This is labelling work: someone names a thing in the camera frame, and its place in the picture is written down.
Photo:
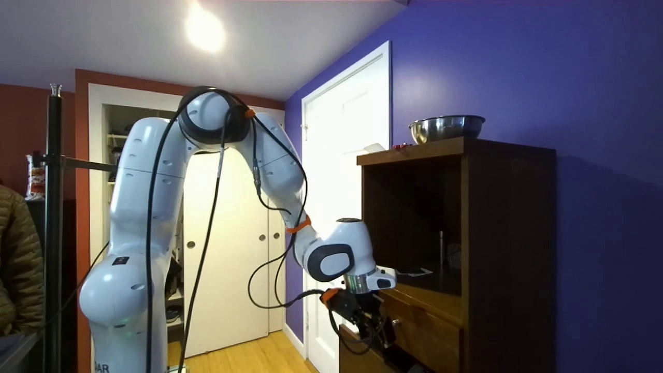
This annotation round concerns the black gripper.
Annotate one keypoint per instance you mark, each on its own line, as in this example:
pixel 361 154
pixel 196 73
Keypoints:
pixel 361 309

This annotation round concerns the dark wooden drawer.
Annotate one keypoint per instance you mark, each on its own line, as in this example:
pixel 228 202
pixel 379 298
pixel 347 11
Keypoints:
pixel 431 338

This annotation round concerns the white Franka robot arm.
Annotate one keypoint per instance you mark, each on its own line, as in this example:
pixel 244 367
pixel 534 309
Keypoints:
pixel 137 208

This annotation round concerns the flat white object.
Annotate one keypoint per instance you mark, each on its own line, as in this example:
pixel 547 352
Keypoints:
pixel 415 272

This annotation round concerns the thin metal rod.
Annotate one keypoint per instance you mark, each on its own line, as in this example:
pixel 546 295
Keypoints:
pixel 443 256

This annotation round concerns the white closet door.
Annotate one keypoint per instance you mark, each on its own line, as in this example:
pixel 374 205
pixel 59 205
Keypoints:
pixel 277 261
pixel 228 275

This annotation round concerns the dark brown wooden cabinet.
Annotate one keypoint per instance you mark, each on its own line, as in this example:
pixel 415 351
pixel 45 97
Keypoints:
pixel 511 261

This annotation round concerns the white panelled door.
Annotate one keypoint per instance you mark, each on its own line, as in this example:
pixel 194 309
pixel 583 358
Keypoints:
pixel 345 173

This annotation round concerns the shiny metal bowl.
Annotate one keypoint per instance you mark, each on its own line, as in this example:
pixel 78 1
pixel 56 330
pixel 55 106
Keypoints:
pixel 447 127

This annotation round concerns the white closet shelves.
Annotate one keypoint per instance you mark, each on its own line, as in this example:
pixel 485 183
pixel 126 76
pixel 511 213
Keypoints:
pixel 117 137

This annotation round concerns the black tripod pole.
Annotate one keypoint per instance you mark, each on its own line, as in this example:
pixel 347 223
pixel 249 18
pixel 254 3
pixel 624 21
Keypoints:
pixel 55 240

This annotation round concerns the person in olive jacket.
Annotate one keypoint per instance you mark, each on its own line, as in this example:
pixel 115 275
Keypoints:
pixel 20 265

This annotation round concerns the red white bag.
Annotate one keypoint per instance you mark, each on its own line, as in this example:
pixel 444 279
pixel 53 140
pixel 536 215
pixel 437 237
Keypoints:
pixel 34 178

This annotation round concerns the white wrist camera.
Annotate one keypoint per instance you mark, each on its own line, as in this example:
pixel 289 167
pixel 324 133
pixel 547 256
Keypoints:
pixel 375 279

